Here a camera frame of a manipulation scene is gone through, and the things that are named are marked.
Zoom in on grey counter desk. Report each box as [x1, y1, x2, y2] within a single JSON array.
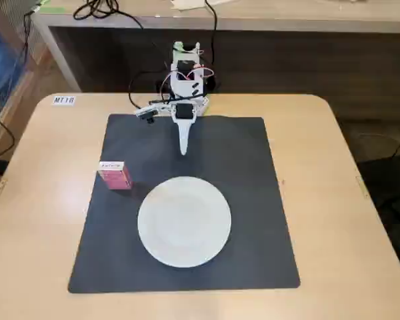
[[31, 0, 400, 93]]

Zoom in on red white servo wire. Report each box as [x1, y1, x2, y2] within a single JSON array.
[[159, 63, 214, 98]]

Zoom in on white paper sheets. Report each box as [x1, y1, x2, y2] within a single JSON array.
[[171, 0, 241, 11]]

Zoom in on black power cable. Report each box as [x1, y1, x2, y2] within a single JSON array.
[[203, 0, 218, 69]]

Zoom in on blue plastic bin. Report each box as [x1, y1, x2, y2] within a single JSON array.
[[0, 23, 25, 99]]

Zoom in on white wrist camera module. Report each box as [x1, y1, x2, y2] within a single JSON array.
[[135, 104, 160, 125]]

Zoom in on white round dish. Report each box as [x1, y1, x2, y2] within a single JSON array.
[[137, 176, 233, 269]]

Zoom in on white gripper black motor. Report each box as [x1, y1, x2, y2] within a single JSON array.
[[169, 101, 199, 157]]

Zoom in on thin black floor cable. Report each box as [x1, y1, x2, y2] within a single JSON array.
[[0, 113, 15, 158]]

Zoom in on dark grey square mat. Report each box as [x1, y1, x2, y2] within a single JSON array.
[[67, 113, 301, 295]]

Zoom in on green tape strip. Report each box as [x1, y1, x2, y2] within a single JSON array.
[[33, 0, 67, 15]]

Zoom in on coiled black cable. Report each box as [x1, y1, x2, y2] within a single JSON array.
[[73, 0, 144, 31]]

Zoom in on small juice carton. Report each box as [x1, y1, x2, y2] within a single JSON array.
[[97, 160, 133, 191]]

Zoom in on white MT18 label sticker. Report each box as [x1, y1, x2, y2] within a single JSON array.
[[52, 95, 76, 107]]

